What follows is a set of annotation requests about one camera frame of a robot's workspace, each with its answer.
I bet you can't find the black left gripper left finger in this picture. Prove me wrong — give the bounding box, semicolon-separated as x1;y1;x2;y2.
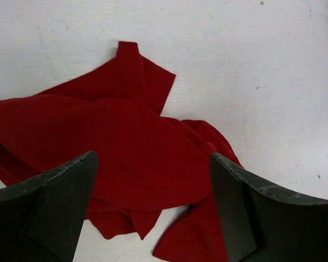
0;151;98;261

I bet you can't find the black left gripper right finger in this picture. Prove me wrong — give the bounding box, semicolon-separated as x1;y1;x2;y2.
209;153;328;261

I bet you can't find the dark red t shirt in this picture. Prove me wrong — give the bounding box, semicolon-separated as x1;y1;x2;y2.
0;41;238;261

